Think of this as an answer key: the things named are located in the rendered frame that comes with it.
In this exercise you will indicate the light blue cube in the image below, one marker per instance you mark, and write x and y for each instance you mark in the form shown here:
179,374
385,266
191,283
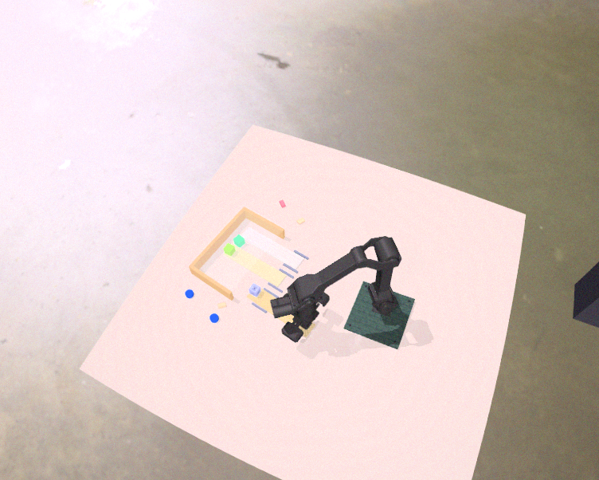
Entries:
254,290

